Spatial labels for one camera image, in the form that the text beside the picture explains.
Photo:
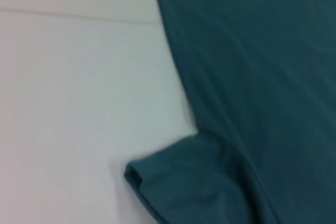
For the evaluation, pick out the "teal blue printed t-shirt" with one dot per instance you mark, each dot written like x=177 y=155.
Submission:
x=249 y=77

